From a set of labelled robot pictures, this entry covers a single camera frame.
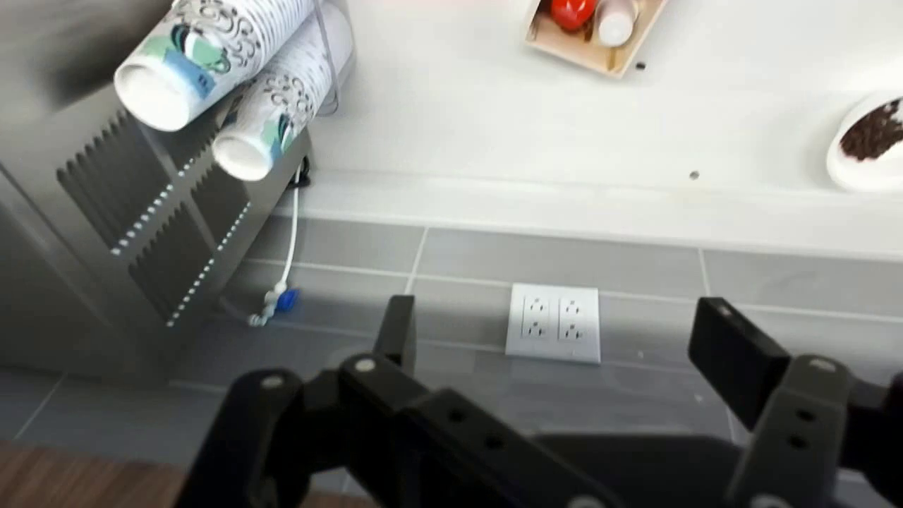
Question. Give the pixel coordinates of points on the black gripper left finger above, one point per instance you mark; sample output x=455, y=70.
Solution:
x=377, y=441

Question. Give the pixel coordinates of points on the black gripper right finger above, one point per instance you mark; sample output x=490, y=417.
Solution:
x=809, y=423

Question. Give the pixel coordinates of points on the white four-socket outlet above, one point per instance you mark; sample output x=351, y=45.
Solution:
x=555, y=321

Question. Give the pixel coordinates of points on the white tube with blue valve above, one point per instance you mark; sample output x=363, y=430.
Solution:
x=290, y=244

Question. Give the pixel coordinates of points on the white bowl without spoon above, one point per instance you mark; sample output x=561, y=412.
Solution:
x=863, y=172

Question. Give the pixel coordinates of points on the dark beans pile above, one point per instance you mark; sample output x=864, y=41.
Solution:
x=877, y=131

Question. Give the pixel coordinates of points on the small wooden box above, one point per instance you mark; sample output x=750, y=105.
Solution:
x=610, y=57

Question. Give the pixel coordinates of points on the patterned paper cup stack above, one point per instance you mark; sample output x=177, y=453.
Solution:
x=198, y=57

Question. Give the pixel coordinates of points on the small white toy bottle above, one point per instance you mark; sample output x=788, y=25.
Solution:
x=616, y=24

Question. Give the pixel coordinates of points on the red toy tomato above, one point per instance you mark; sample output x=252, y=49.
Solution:
x=572, y=11

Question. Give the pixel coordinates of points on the white bottle near wall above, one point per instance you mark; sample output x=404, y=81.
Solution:
x=272, y=121

